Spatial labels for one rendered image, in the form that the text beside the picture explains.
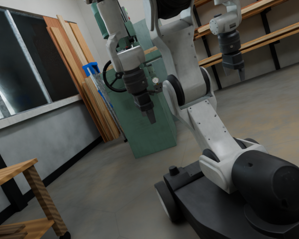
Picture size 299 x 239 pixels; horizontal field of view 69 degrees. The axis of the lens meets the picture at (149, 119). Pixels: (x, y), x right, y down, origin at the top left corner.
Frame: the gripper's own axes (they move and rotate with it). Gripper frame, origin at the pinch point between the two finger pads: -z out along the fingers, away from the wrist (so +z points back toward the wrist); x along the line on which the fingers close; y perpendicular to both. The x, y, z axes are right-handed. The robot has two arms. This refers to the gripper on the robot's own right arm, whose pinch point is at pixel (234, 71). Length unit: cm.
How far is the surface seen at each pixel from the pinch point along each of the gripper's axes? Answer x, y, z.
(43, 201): 17, 114, -30
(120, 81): 112, 42, -14
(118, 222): 7, 84, -59
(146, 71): 103, 17, -13
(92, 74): 209, 64, -17
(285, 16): 223, -259, -59
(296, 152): -10, -25, -59
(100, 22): 137, 36, 37
